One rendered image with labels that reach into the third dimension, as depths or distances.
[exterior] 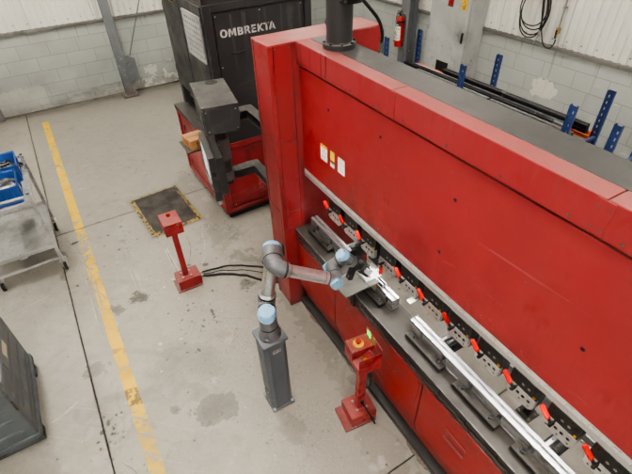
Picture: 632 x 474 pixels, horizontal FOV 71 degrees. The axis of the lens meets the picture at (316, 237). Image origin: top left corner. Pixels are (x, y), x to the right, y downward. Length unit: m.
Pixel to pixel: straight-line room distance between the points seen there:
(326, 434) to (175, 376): 1.30
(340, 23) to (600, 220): 1.72
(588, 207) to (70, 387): 3.73
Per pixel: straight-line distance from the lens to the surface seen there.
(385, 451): 3.41
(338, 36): 2.73
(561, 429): 2.28
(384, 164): 2.41
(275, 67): 2.93
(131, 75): 9.18
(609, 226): 1.64
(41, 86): 9.21
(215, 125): 3.08
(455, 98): 2.15
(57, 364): 4.37
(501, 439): 2.60
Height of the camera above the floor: 3.09
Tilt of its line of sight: 40 degrees down
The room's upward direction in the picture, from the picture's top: 2 degrees counter-clockwise
